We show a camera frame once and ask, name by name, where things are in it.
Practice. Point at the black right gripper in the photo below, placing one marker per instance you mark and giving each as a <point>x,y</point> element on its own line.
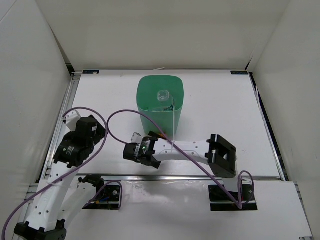
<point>153,134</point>

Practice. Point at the clear plastic bottle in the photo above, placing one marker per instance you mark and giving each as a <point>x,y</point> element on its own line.
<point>165,102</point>

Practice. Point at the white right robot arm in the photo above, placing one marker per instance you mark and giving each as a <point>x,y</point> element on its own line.
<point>216,152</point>

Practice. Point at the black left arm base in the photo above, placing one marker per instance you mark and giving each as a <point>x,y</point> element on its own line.
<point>108,194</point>

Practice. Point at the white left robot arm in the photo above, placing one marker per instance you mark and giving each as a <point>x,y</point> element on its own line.
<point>52,212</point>

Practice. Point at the green plastic bin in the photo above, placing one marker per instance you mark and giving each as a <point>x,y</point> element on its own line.
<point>146,98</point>

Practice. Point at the blue corner label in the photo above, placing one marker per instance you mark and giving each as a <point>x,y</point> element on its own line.
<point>91,72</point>
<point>239,72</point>

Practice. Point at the blue right corner label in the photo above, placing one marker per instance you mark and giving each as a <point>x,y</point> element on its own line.
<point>239,72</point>

